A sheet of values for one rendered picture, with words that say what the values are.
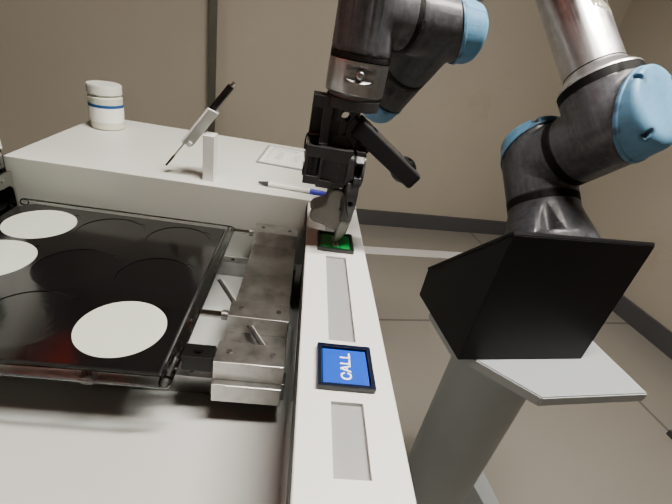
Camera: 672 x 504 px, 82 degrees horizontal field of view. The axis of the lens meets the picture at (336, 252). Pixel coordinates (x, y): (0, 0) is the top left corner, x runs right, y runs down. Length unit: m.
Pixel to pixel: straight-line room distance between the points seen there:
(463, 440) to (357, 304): 0.50
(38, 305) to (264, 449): 0.32
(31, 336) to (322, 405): 0.34
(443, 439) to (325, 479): 0.63
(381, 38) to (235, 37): 2.15
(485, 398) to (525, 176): 0.41
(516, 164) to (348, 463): 0.57
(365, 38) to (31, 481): 0.57
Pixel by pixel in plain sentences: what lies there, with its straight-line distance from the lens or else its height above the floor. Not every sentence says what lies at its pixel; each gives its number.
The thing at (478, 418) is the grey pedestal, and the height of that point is 0.65.
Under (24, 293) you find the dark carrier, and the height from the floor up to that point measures 0.90.
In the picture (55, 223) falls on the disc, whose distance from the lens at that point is 0.79.
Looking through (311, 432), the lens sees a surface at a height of 0.96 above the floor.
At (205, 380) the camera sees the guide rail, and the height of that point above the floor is 0.85.
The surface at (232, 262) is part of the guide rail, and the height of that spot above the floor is 0.85.
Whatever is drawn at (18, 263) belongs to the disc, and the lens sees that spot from 0.69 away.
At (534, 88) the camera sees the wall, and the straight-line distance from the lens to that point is 3.26.
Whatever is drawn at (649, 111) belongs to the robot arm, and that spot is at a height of 1.23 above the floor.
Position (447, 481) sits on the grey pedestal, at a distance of 1.03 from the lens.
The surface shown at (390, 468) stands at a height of 0.96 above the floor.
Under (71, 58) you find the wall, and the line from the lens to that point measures 2.82.
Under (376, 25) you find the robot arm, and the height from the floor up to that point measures 1.26.
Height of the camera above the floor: 1.25
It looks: 29 degrees down
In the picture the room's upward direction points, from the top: 11 degrees clockwise
